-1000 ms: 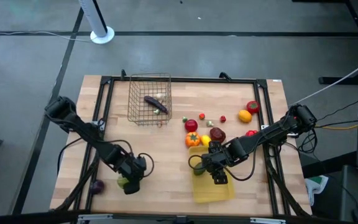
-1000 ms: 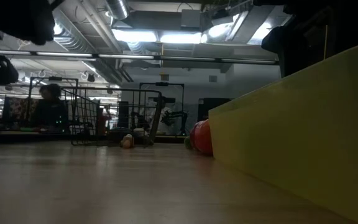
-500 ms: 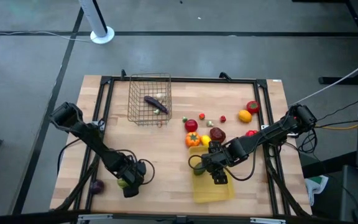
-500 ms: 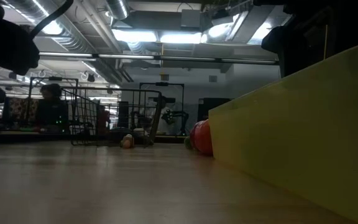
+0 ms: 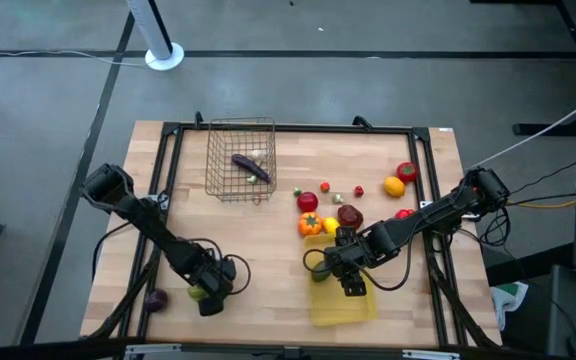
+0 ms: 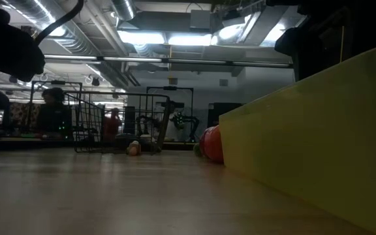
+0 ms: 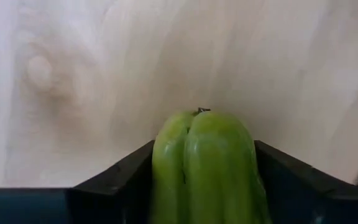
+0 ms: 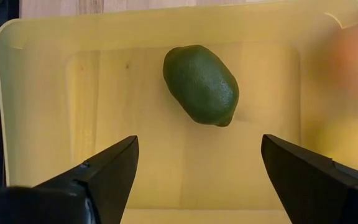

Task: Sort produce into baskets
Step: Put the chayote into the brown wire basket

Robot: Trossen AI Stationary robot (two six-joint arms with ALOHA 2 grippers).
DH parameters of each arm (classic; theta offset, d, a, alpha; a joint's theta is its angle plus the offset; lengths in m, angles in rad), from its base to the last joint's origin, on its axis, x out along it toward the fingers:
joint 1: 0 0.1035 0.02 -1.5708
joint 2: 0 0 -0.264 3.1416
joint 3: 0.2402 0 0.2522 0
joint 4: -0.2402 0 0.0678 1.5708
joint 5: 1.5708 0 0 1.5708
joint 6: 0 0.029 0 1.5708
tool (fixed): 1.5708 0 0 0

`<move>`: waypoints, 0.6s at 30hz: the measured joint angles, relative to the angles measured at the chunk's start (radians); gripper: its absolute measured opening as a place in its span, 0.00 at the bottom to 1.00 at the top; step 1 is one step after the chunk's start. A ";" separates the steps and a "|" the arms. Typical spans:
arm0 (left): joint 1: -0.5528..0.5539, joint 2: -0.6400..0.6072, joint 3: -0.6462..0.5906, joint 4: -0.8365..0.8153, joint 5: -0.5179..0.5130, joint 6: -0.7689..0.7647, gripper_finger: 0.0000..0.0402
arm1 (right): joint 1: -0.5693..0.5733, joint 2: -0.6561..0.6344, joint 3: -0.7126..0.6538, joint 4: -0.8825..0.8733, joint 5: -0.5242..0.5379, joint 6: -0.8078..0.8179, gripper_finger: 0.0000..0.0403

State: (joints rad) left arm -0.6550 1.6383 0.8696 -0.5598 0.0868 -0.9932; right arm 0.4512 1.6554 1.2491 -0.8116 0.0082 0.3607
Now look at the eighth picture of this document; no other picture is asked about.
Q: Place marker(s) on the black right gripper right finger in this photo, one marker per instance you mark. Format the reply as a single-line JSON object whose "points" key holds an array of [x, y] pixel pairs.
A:
{"points": [[315, 186]]}

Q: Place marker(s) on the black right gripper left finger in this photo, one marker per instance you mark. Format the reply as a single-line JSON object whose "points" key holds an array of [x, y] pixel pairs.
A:
{"points": [[113, 174]]}

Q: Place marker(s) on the dark green avocado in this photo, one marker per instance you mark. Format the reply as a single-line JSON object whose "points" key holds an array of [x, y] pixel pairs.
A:
{"points": [[200, 84]]}

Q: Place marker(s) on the yellow plastic bin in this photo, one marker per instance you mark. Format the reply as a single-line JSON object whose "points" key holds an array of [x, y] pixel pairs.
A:
{"points": [[73, 109]]}

